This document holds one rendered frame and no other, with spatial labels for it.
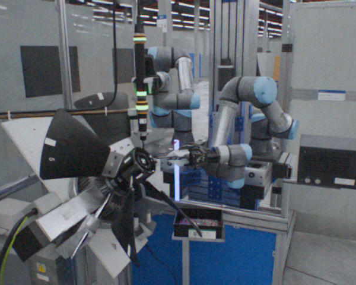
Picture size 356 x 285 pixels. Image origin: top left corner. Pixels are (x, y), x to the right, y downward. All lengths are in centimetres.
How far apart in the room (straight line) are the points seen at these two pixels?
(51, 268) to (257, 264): 97
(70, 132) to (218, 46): 127
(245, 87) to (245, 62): 58
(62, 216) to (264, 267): 107
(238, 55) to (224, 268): 122
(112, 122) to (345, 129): 211
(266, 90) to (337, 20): 153
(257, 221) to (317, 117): 150
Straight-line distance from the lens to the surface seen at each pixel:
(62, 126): 105
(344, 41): 289
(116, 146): 125
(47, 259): 141
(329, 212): 318
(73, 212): 109
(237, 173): 142
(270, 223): 162
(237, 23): 206
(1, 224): 157
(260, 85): 145
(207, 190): 206
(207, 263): 184
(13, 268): 190
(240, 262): 178
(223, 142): 150
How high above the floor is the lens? 159
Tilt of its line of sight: 15 degrees down
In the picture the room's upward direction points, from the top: 1 degrees counter-clockwise
